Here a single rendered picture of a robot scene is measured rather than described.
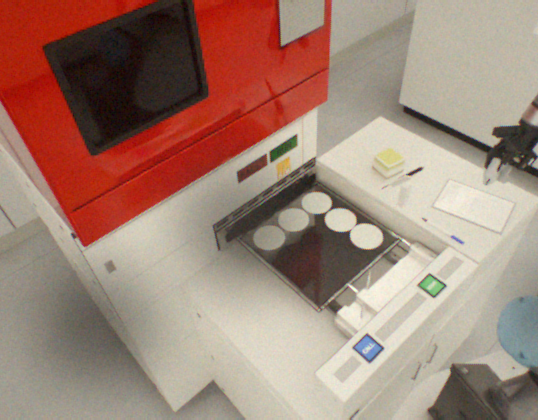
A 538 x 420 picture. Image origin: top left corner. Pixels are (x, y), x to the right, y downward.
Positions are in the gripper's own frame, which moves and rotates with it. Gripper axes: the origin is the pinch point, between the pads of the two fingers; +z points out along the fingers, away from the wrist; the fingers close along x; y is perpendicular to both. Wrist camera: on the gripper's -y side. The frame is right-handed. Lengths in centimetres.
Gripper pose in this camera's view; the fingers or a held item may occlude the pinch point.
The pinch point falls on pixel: (486, 179)
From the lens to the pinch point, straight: 151.5
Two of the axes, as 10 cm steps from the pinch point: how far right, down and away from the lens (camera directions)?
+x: 9.5, 2.5, 1.9
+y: 0.1, 5.9, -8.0
